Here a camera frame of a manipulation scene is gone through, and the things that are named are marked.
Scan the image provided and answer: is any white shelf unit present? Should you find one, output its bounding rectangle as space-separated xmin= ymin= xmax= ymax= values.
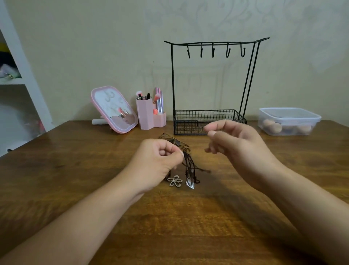
xmin=0 ymin=0 xmax=55 ymax=157

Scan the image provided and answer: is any pink framed table mirror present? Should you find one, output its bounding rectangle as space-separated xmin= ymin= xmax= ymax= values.
xmin=91 ymin=86 xmax=139 ymax=134

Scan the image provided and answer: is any person's right forearm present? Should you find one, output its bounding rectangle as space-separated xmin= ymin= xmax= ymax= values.
xmin=255 ymin=161 xmax=349 ymax=265

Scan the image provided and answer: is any brown cord flower pendant necklace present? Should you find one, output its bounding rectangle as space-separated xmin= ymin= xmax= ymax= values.
xmin=159 ymin=133 xmax=191 ymax=187

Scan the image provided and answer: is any person's right hand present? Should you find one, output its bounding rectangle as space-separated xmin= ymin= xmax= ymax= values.
xmin=204 ymin=120 xmax=284 ymax=189

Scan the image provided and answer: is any black wire jewelry stand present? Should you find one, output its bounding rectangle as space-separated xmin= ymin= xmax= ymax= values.
xmin=164 ymin=37 xmax=270 ymax=136

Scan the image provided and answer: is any person's left forearm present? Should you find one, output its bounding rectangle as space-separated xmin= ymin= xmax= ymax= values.
xmin=0 ymin=175 xmax=145 ymax=265

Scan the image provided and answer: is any silver pink cosmetic tube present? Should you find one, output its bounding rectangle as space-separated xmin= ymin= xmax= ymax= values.
xmin=155 ymin=87 xmax=164 ymax=114

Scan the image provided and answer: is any brown cord leaf pendant necklace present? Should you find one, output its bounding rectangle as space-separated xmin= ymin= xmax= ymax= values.
xmin=164 ymin=134 xmax=211 ymax=189

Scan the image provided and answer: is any clear plastic lidded container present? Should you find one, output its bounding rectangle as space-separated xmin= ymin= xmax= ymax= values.
xmin=258 ymin=107 xmax=322 ymax=136

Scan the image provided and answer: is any person's left hand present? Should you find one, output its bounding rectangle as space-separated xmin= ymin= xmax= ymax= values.
xmin=120 ymin=138 xmax=184 ymax=195

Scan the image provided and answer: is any pink makeup brush holder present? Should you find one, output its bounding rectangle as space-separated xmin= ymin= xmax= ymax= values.
xmin=136 ymin=98 xmax=167 ymax=130

